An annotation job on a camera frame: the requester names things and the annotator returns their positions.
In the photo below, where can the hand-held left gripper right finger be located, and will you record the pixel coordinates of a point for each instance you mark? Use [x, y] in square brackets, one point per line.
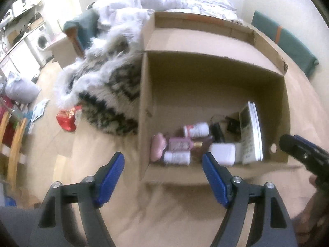
[216, 182]

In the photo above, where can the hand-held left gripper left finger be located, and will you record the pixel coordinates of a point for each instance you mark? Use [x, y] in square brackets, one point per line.
[109, 182]

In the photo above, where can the cardboard box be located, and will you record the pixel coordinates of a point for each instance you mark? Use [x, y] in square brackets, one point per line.
[205, 82]

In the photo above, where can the red plastic bag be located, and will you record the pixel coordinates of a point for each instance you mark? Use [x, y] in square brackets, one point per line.
[66, 119]

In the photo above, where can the white pill bottle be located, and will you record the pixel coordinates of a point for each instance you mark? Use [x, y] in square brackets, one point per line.
[177, 157]
[196, 130]

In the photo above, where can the fuzzy patterned blanket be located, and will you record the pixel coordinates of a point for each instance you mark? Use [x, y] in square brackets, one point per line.
[110, 82]

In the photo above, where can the white kitchen cabinet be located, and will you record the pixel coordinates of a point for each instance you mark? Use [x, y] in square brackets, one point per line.
[18, 59]

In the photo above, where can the teal cushion with orange stripe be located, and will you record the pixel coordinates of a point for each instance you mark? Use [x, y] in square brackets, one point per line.
[290, 43]

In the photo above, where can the person's left leg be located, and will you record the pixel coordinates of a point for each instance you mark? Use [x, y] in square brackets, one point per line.
[20, 226]

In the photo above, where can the white duvet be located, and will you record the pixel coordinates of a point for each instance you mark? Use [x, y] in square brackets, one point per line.
[159, 0]

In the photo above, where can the colourful wooden chair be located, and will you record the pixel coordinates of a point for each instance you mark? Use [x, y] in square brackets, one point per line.
[14, 146]

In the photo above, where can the beige side table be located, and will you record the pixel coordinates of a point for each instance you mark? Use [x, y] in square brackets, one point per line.
[60, 51]

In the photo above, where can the white earbuds case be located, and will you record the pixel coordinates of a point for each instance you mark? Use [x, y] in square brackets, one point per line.
[222, 154]

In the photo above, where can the pink oblong case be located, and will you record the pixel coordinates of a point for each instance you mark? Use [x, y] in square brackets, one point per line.
[158, 148]

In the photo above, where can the teal upholstered chair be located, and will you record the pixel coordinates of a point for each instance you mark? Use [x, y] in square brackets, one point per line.
[82, 25]

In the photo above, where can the white remote control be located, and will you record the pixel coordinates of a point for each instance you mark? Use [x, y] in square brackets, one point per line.
[250, 139]

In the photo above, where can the white washing machine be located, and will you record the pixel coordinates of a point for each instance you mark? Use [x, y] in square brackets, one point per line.
[41, 41]

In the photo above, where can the white stuffed bag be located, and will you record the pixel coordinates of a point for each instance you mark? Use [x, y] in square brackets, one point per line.
[21, 90]

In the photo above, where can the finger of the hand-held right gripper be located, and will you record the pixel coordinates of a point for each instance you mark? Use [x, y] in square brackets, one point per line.
[308, 142]
[290, 144]

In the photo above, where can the person's right hand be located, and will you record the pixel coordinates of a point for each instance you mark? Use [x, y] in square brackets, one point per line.
[314, 211]

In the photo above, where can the reddish translucent bag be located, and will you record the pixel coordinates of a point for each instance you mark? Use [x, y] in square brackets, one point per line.
[204, 148]

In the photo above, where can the papers on floor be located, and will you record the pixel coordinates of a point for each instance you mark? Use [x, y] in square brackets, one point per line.
[38, 109]

